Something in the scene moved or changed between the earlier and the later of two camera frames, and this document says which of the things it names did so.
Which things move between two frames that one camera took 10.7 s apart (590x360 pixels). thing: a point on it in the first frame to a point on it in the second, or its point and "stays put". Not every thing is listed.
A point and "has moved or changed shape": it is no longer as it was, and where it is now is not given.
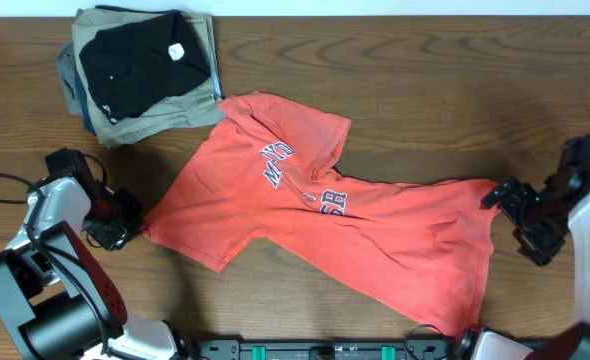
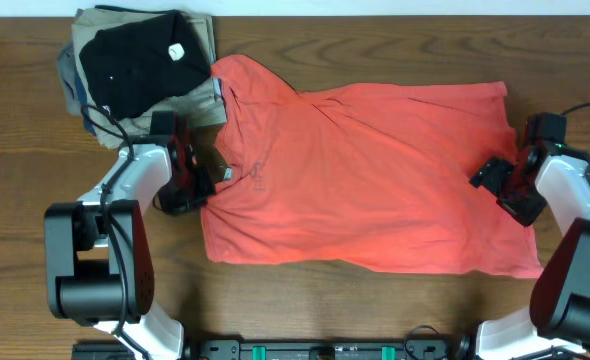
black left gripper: (134, 219) to (207, 185)
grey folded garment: (66, 63) stays put
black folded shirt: (130, 67) stays put
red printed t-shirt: (267, 167) has moved or changed shape
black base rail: (333, 350) stays put
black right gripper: (540, 248) to (489, 174)
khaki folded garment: (193, 104) stays put
